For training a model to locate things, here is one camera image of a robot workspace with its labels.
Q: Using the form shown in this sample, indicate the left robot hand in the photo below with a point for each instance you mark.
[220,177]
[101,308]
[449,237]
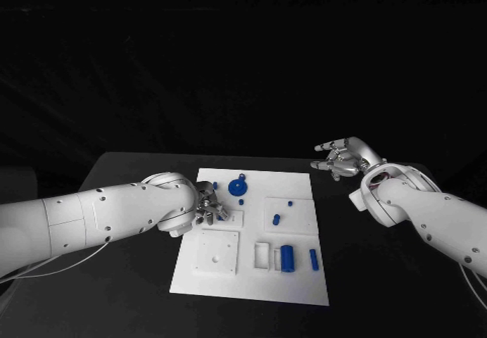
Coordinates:
[207,204]

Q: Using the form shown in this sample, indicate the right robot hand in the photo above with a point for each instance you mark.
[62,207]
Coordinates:
[351,155]

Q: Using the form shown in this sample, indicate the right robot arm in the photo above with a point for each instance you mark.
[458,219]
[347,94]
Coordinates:
[418,208]

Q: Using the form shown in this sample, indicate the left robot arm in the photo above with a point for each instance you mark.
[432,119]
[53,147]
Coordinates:
[114,211]

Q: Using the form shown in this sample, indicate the white task board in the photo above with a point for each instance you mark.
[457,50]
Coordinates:
[250,237]

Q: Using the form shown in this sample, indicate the blue gear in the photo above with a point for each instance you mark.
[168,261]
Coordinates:
[238,186]

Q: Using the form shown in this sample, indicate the blue oblong plug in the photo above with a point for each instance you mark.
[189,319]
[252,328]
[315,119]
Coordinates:
[276,219]

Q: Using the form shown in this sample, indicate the thick blue cylinder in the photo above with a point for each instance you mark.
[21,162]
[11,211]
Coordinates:
[288,258]

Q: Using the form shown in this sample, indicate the thin blue cylinder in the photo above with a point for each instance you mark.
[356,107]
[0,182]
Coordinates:
[314,259]

